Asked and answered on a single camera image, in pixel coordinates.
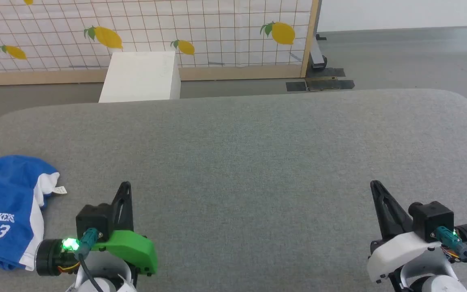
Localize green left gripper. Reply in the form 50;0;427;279
93;181;159;277

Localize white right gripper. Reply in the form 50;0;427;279
366;180;441;283

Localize blue Lakers shorts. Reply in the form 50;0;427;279
0;155;68;271

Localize white rectangular box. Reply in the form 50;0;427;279
99;51;182;103

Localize long black floor plate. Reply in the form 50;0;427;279
285;79;355;92

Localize small black floor plate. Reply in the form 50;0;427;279
306;68;346;78

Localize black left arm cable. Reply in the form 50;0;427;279
73;228;105;292

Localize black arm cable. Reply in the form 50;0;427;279
73;228;105;292
435;226;467;285

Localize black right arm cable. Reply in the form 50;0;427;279
435;226;467;285

